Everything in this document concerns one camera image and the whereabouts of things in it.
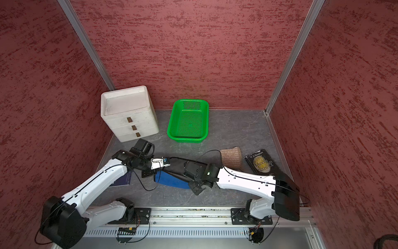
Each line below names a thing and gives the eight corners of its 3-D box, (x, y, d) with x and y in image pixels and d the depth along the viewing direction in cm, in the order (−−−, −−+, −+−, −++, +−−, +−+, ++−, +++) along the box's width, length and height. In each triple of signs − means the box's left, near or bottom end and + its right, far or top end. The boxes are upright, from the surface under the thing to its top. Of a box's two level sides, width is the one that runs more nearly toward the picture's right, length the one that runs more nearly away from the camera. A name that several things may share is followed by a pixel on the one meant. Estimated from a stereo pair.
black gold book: (260, 182, 87) (261, 181, 85) (244, 157, 97) (245, 156, 95) (280, 173, 90) (281, 172, 89) (263, 150, 100) (264, 149, 99)
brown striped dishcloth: (221, 168, 92) (222, 166, 90) (220, 149, 101) (220, 146, 98) (241, 168, 92) (243, 166, 90) (238, 149, 101) (239, 146, 98)
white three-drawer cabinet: (118, 144, 102) (97, 117, 81) (120, 119, 116) (102, 91, 95) (159, 135, 108) (149, 107, 87) (156, 112, 122) (146, 84, 101)
